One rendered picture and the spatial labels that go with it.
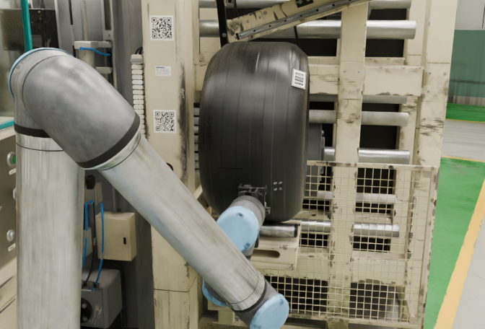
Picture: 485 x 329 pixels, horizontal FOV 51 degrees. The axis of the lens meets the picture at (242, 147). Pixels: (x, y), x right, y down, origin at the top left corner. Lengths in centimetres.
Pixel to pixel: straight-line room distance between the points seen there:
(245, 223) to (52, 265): 39
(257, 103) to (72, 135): 74
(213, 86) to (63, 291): 72
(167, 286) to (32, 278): 94
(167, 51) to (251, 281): 85
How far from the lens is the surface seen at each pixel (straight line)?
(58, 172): 87
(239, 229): 109
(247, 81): 142
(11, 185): 148
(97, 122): 72
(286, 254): 159
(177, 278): 181
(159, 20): 161
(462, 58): 1061
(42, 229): 91
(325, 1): 193
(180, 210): 83
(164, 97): 162
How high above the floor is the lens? 153
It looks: 14 degrees down
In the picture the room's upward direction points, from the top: straight up
